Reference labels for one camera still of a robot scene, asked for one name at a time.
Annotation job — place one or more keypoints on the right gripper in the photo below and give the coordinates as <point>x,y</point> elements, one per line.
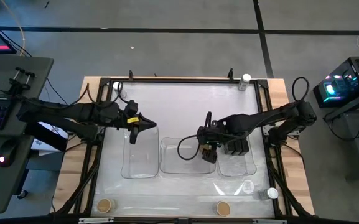
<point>210,135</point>

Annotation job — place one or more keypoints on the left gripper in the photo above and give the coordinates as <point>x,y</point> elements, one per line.
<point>134,124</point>

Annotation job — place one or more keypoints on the black square spice jar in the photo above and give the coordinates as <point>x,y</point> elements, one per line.
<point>236,147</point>
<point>244,147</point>
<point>228,148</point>

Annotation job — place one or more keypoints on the brown paper cup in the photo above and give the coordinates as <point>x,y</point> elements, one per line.
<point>104,205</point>
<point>222,208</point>

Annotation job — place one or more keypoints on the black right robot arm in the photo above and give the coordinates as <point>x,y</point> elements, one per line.
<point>260,118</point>

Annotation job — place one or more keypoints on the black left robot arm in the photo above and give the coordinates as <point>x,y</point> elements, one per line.
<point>73,113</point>

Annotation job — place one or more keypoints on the clear plastic bin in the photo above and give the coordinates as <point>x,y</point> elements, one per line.
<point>173,165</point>
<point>236,166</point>
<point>140,161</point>

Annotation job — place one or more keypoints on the black table clamp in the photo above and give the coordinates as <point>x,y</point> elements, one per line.
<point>131,75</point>
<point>231,74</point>

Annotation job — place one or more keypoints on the black computer mouse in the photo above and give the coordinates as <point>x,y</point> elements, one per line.
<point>7,152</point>

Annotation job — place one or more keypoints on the black desk caster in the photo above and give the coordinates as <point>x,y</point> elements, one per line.
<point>22,194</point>

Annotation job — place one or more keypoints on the black computer tower with lights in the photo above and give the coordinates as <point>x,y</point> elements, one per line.
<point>353,74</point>

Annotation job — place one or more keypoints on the silver metal bracket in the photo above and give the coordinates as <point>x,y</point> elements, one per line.
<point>95,220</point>
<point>269,221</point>

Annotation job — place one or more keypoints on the black desk clamp mount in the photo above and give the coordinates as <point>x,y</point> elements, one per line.
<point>17,84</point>

